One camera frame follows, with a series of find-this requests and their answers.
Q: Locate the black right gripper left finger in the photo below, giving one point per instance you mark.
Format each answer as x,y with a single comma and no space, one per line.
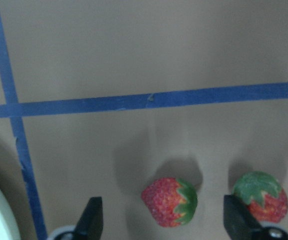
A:
90,224

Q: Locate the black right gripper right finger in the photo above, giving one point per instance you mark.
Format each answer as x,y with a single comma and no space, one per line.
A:
241,225

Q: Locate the strawberry of pair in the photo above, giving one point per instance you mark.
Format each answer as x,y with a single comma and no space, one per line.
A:
263,196
172,202

